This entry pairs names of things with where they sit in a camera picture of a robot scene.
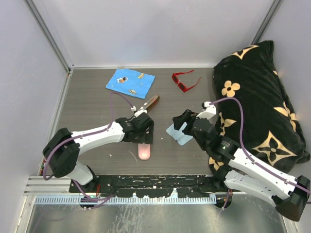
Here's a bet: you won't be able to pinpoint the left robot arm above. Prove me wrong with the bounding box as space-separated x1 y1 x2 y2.
43 112 155 192

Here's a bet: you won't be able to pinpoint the blue cartoon print cloth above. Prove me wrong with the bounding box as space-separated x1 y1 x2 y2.
106 68 155 99

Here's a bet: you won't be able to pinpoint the aluminium front rail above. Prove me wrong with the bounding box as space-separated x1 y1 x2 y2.
24 175 217 207

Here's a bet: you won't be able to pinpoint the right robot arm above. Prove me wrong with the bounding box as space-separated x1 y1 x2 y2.
170 109 311 222

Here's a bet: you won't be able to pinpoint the brown striped glasses case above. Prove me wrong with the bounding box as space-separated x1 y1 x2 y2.
142 95 160 112

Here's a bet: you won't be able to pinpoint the black floral plush pillow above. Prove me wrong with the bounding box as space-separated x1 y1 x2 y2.
213 40 311 173

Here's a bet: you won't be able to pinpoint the red sunglasses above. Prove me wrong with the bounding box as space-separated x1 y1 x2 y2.
172 70 201 93

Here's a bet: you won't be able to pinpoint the pink glasses case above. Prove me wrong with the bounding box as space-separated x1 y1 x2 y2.
138 144 151 161

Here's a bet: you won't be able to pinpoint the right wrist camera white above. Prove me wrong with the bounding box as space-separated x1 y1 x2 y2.
196 101 217 120

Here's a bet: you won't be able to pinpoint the light blue cloth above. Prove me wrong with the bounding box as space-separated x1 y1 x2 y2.
166 123 193 146

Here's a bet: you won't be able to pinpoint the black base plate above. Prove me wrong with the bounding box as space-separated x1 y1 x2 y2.
69 174 231 199

